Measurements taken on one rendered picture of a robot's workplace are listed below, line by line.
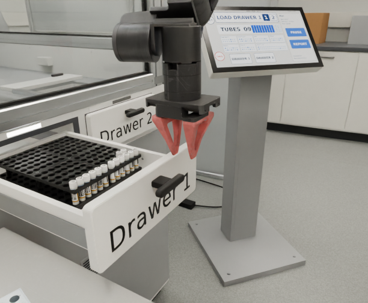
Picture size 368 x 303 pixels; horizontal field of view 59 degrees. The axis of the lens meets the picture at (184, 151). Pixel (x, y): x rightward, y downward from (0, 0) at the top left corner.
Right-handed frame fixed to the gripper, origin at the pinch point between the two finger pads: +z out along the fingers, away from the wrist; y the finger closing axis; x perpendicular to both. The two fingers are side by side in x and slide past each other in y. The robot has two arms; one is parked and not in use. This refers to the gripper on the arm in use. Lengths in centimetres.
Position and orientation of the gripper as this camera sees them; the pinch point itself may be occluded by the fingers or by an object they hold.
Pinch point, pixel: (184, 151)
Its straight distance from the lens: 53.9
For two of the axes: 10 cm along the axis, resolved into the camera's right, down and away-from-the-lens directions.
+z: 0.2, 9.2, 3.9
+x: -5.1, 3.4, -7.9
